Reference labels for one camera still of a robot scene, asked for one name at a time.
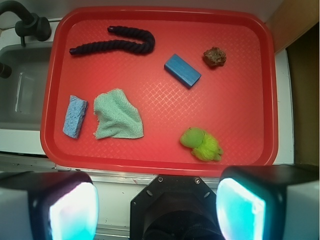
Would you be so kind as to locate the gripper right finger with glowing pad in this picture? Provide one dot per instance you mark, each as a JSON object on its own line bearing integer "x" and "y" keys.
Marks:
{"x": 274, "y": 202}

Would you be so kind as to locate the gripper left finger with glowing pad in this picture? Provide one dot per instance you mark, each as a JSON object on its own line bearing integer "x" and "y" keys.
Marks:
{"x": 62, "y": 205}

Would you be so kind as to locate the light teal cloth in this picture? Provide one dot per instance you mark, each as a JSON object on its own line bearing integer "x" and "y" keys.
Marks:
{"x": 117, "y": 117}

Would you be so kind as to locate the green plush toy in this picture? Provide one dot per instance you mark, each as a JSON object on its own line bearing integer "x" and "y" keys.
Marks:
{"x": 203, "y": 145}

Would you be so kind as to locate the light blue sponge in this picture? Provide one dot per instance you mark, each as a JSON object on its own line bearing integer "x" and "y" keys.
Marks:
{"x": 74, "y": 117}

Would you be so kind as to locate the grey sink basin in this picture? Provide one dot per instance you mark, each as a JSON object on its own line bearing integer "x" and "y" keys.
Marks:
{"x": 22, "y": 93}

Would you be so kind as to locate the red plastic tray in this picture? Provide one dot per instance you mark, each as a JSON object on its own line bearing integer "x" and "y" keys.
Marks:
{"x": 236, "y": 103}

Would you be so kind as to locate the brown rock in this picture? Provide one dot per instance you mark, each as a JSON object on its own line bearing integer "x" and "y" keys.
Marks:
{"x": 215, "y": 57}

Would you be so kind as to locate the blue wooden block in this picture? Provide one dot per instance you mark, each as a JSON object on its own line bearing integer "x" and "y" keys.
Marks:
{"x": 182, "y": 71}

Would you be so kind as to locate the black faucet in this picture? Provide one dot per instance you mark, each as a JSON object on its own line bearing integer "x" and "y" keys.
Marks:
{"x": 29, "y": 25}

